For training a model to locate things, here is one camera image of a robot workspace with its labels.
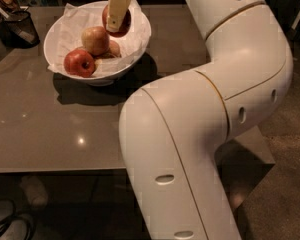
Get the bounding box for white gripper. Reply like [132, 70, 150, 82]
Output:
[106, 0, 131, 33]

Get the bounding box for red apple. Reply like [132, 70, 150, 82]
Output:
[63, 49, 95, 78]
[102, 6, 131, 38]

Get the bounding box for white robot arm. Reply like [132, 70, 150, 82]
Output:
[119, 0, 293, 240]

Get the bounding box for yellow-red apple middle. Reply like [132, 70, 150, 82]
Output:
[81, 26, 110, 56]

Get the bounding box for yellowish apple hidden underneath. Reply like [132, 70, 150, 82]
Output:
[97, 40, 121, 59]

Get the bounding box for white bowl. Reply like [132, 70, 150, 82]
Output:
[43, 0, 152, 87]

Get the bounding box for white paper liner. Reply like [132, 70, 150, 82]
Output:
[47, 0, 150, 79]

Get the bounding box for black mesh basket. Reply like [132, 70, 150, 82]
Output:
[4, 11, 40, 48]

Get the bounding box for black cables on floor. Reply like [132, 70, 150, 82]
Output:
[0, 198, 36, 240]

